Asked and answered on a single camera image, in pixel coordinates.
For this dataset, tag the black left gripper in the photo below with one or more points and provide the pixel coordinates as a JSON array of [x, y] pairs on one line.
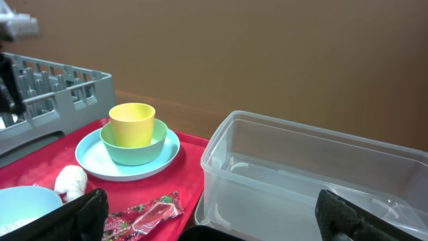
[[8, 78]]

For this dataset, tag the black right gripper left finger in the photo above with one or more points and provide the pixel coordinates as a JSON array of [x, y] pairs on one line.
[[82, 219]]

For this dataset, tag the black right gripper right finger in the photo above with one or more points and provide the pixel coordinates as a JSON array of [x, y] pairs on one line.
[[339, 219]]

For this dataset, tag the white napkin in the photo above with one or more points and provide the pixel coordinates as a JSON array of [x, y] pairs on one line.
[[71, 183]]

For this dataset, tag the red candy wrapper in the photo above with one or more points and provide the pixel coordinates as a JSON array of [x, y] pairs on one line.
[[133, 223]]

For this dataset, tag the light blue food bowl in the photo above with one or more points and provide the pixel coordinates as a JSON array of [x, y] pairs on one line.
[[27, 202]]

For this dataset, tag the grey dishwasher rack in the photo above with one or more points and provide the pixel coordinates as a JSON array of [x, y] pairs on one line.
[[59, 99]]

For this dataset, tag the light blue plate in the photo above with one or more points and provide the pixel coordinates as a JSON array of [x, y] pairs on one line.
[[92, 155]]

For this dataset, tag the red plastic tray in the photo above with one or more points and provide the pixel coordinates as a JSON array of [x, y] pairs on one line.
[[184, 176]]

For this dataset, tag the clear plastic bin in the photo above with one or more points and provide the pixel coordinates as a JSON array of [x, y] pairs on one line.
[[262, 177]]

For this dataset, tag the yellow plastic cup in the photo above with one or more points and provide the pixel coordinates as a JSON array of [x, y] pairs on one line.
[[133, 124]]

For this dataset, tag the black plastic tray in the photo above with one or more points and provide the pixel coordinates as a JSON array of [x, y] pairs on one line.
[[206, 233]]

